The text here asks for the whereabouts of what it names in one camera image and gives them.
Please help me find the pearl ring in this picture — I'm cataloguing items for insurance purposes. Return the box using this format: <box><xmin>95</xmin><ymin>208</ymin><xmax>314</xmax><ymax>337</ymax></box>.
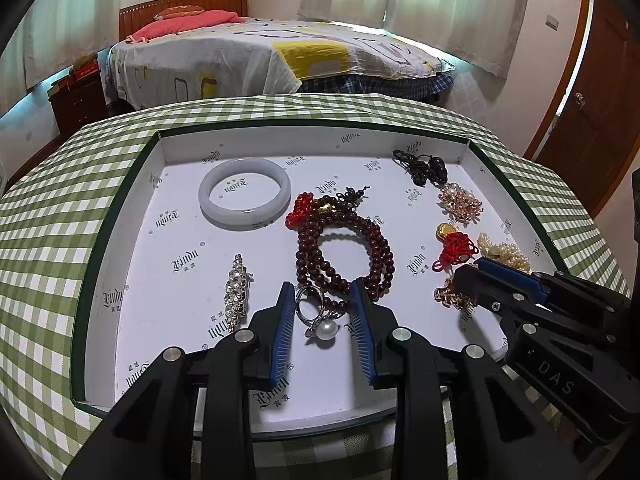
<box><xmin>293</xmin><ymin>284</ymin><xmax>342</xmax><ymax>344</ymax></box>

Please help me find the silver crystal brooch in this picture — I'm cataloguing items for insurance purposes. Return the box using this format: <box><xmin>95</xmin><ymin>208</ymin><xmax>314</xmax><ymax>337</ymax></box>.
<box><xmin>224</xmin><ymin>254</ymin><xmax>253</xmax><ymax>333</ymax></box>

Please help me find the white jade bangle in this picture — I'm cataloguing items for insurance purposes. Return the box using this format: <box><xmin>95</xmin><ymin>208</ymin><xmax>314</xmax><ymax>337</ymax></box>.
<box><xmin>198</xmin><ymin>158</ymin><xmax>292</xmax><ymax>231</ymax></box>

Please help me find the white pearl bracelet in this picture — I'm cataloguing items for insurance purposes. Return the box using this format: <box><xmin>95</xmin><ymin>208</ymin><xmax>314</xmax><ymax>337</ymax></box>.
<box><xmin>476</xmin><ymin>231</ymin><xmax>533</xmax><ymax>276</ymax></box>

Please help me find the dark red bead mala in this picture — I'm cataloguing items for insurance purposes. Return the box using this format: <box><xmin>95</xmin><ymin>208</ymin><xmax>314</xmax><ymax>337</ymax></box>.
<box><xmin>285</xmin><ymin>188</ymin><xmax>396</xmax><ymax>318</ymax></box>

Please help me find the red cord gold charm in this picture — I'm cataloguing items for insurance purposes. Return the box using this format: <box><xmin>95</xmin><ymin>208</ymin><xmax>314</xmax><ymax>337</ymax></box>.
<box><xmin>432</xmin><ymin>223</ymin><xmax>480</xmax><ymax>272</ymax></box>

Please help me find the rose gold chain bracelet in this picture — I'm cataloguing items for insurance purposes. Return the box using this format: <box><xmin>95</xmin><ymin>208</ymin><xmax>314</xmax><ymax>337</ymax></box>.
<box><xmin>437</xmin><ymin>181</ymin><xmax>485</xmax><ymax>226</ymax></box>

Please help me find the dark green jewelry tray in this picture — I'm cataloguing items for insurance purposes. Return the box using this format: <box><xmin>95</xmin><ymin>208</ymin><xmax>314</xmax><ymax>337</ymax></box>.
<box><xmin>70</xmin><ymin>119</ymin><xmax>562</xmax><ymax>416</ymax></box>

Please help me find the brown wooden door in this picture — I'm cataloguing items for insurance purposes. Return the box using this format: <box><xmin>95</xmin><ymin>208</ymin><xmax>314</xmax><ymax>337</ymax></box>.
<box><xmin>525</xmin><ymin>0</ymin><xmax>639</xmax><ymax>217</ymax></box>

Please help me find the green white checked tablecloth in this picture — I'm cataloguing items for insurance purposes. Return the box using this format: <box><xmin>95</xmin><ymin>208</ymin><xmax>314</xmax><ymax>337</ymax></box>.
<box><xmin>1</xmin><ymin>94</ymin><xmax>628</xmax><ymax>479</ymax></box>

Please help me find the bed with patterned sheet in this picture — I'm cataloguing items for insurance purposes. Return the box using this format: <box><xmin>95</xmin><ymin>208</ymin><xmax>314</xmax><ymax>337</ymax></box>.
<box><xmin>107</xmin><ymin>18</ymin><xmax>454</xmax><ymax>110</ymax></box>

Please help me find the dark wooden nightstand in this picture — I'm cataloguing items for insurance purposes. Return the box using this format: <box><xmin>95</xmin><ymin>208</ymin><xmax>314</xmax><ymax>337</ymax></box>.
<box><xmin>48</xmin><ymin>52</ymin><xmax>107</xmax><ymax>139</ymax></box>

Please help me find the pink pillow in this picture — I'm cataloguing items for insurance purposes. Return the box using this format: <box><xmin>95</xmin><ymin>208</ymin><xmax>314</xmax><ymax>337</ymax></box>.
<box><xmin>125</xmin><ymin>10</ymin><xmax>244</xmax><ymax>44</ymax></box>

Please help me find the white curtain right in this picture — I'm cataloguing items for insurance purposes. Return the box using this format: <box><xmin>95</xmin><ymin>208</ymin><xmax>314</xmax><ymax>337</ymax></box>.
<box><xmin>298</xmin><ymin>0</ymin><xmax>528</xmax><ymax>79</ymax></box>

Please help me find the white curtain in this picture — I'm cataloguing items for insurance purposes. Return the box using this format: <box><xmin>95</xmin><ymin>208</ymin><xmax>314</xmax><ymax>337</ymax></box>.
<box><xmin>298</xmin><ymin>0</ymin><xmax>528</xmax><ymax>79</ymax></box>
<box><xmin>1</xmin><ymin>0</ymin><xmax>119</xmax><ymax>113</ymax></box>

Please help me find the wooden headboard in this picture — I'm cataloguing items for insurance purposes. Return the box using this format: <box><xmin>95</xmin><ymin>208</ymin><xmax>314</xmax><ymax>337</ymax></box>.
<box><xmin>118</xmin><ymin>0</ymin><xmax>250</xmax><ymax>42</ymax></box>

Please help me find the white curtain left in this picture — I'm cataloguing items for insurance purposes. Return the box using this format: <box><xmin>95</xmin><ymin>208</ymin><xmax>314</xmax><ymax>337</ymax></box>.
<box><xmin>1</xmin><ymin>0</ymin><xmax>119</xmax><ymax>113</ymax></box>

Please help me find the wall light switch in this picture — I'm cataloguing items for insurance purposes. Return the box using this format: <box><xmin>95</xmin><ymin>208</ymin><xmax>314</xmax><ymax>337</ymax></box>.
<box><xmin>546</xmin><ymin>14</ymin><xmax>559</xmax><ymax>30</ymax></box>

